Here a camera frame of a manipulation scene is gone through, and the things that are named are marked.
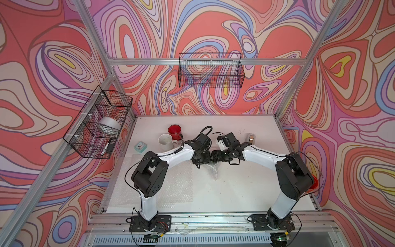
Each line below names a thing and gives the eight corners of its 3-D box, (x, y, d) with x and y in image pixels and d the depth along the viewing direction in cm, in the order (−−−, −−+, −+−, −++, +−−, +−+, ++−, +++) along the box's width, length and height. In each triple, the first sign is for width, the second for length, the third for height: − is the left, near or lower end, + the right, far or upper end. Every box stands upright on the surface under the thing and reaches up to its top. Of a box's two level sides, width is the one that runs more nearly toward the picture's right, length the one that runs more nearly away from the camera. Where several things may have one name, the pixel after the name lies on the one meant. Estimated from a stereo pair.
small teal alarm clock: (133, 149, 102) (132, 147, 101) (140, 142, 106) (139, 140, 105) (141, 154, 100) (140, 152, 98) (148, 146, 104) (147, 144, 102)
